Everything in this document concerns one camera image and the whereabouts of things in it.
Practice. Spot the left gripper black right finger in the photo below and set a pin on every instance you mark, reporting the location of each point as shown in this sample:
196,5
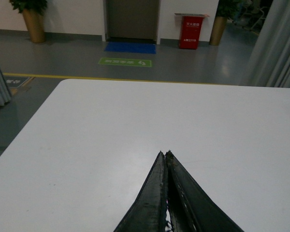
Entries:
191,209

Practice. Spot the red fire extinguisher box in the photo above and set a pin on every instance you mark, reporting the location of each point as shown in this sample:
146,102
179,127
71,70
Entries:
191,25

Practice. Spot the potted green plant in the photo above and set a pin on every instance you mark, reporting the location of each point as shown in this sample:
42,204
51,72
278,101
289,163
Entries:
32,12
226,9

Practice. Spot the right grey curtain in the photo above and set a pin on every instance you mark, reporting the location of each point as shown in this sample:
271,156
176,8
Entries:
269,63

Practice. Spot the blue floor mat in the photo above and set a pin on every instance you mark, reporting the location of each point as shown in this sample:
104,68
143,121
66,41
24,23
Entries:
142,48

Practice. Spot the right potted green plant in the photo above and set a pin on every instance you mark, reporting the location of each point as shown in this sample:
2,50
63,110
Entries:
226,9

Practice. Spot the left potted green plant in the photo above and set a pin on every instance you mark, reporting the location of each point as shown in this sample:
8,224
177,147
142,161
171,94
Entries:
32,12

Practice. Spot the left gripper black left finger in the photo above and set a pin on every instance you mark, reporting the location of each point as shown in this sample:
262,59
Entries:
148,212

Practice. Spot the dark floor sign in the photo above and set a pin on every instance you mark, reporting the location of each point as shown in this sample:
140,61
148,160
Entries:
16,81

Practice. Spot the grey door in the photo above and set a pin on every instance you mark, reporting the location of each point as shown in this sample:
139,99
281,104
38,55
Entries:
133,21

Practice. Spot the green floor sign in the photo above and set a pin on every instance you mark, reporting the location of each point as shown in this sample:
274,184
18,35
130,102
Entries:
125,62

